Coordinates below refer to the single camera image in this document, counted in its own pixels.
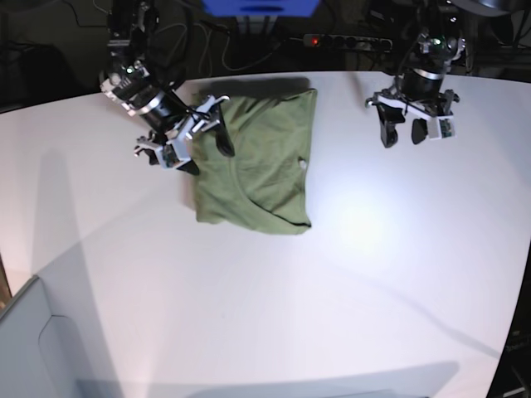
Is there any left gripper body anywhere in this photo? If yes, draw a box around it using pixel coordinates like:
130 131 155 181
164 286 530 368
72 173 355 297
397 68 445 107

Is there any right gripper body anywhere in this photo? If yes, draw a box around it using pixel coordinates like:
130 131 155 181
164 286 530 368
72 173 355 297
100 61 192 134

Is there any green T-shirt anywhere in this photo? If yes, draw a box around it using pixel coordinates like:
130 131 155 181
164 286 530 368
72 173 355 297
192 89 318 235

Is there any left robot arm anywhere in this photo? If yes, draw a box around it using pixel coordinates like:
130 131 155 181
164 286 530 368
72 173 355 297
365 1 465 148

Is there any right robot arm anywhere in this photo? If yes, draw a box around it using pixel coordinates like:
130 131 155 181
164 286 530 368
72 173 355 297
100 1 235 176

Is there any black power strip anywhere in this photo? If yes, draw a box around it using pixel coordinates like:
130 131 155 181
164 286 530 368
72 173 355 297
302 33 393 53

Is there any blue box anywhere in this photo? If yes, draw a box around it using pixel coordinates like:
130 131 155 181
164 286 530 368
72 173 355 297
202 0 319 17

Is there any grey coiled cable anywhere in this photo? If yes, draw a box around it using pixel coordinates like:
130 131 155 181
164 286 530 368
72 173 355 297
182 22 287 78

